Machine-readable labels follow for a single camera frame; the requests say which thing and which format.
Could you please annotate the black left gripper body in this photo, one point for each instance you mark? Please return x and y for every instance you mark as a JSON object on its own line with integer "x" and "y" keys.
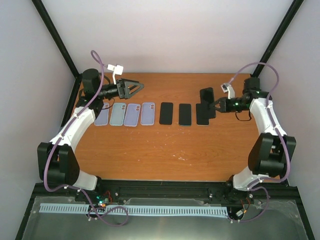
{"x": 120, "y": 86}

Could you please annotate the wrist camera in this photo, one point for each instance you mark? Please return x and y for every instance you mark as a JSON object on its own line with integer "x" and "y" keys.
{"x": 116, "y": 70}
{"x": 229, "y": 90}

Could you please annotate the black frame post right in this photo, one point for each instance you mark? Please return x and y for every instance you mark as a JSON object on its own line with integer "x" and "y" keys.
{"x": 294, "y": 50}

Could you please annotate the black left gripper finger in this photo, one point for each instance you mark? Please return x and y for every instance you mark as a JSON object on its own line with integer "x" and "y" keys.
{"x": 129, "y": 81}
{"x": 131, "y": 88}

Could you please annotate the light blue cable duct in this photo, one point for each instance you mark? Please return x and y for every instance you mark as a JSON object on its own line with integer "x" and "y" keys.
{"x": 136, "y": 210}

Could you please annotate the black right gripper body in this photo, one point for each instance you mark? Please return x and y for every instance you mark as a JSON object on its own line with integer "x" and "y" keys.
{"x": 226, "y": 108}

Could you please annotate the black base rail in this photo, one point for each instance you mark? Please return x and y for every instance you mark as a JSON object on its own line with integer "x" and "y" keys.
{"x": 209, "y": 192}

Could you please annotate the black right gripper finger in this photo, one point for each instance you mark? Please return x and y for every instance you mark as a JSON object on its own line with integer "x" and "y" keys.
{"x": 215, "y": 103}
{"x": 213, "y": 108}

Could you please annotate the black frame post left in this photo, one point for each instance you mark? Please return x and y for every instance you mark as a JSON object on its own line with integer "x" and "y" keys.
{"x": 43, "y": 13}

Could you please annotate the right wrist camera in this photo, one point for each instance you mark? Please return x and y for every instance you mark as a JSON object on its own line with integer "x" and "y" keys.
{"x": 229, "y": 90}

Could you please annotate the black frame post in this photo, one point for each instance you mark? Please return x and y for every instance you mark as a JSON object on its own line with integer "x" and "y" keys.
{"x": 294, "y": 50}
{"x": 43, "y": 13}

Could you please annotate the phone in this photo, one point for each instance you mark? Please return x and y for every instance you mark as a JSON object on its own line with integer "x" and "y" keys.
{"x": 201, "y": 115}
{"x": 207, "y": 100}
{"x": 185, "y": 114}

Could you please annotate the light blue phone case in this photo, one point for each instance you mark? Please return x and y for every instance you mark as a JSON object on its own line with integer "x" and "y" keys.
{"x": 117, "y": 114}

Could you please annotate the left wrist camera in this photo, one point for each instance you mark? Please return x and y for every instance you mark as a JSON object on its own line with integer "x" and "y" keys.
{"x": 116, "y": 70}

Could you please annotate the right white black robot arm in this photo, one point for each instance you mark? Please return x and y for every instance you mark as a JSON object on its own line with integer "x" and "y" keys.
{"x": 270, "y": 157}

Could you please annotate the black smartphone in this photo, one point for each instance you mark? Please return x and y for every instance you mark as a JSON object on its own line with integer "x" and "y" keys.
{"x": 166, "y": 113}

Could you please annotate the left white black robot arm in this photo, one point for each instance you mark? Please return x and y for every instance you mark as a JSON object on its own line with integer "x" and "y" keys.
{"x": 57, "y": 162}

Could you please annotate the metal base plate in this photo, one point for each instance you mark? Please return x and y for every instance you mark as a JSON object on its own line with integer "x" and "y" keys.
{"x": 278, "y": 220}

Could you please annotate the lavender phone case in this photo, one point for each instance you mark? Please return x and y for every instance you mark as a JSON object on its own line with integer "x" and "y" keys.
{"x": 148, "y": 114}
{"x": 103, "y": 117}
{"x": 132, "y": 115}

